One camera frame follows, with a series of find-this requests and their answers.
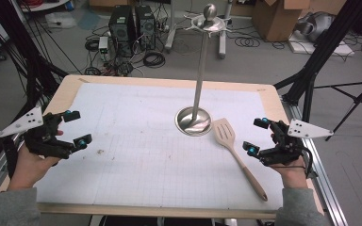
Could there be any black computer tower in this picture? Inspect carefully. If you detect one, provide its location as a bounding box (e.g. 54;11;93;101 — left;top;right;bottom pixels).
134;4;157;51
107;5;137;58

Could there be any wooden slotted spatula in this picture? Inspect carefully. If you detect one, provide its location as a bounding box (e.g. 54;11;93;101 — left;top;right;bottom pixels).
211;118;269;202

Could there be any metal utensil stand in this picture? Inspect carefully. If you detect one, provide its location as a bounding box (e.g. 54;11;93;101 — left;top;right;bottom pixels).
174;3;232;137

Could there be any person's left hand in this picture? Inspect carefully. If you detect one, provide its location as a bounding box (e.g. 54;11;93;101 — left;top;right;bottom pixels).
8;144;61;192

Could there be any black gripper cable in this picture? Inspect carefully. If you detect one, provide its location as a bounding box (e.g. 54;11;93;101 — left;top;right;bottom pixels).
301;145;316;179

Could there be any small white power box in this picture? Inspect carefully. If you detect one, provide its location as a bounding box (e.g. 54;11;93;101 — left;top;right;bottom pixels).
98;36;110;62

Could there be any coiled black cable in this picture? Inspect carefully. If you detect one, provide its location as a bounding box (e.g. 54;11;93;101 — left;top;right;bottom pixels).
234;36;261;49
142;50;167;69

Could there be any person's right hand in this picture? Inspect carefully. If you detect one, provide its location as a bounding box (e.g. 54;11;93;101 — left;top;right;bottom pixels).
268;156;310;189

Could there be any grey rounded appliance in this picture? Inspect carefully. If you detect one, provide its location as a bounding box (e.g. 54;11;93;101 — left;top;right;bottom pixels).
295;11;337;43

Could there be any white flat board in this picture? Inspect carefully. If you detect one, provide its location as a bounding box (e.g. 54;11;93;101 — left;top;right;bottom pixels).
288;30;356;57

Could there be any black tripod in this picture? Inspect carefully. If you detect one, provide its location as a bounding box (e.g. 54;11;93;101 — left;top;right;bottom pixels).
314;74;362;142

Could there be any clear plastic bag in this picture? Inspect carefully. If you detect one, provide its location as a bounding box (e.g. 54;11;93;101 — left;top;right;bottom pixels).
44;11;77;30

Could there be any black truss stand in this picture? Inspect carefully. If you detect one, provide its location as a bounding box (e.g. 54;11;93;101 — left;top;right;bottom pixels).
0;0;70;111
272;0;362;124

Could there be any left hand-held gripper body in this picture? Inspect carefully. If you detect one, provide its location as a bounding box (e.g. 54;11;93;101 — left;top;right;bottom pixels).
0;105;76;160

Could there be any large cardboard box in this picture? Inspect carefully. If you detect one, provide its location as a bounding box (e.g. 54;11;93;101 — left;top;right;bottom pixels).
253;0;312;42

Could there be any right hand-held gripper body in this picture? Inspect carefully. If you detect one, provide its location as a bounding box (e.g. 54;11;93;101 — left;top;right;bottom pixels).
258;118;335;168

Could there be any white rolling stand base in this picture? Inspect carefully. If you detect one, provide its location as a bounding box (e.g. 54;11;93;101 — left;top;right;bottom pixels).
164;0;234;60

